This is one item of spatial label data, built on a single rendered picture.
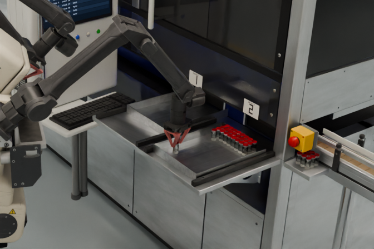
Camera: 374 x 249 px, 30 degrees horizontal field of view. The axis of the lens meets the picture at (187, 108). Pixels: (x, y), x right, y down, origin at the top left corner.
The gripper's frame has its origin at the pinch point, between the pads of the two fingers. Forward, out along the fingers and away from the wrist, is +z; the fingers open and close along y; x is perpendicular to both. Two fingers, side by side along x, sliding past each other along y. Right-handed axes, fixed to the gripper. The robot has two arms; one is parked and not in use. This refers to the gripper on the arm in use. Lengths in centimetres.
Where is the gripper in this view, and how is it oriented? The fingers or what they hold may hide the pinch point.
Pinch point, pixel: (176, 143)
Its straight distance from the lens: 263.3
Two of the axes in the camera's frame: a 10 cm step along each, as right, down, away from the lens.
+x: -8.1, -3.0, 5.1
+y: 5.9, -3.2, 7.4
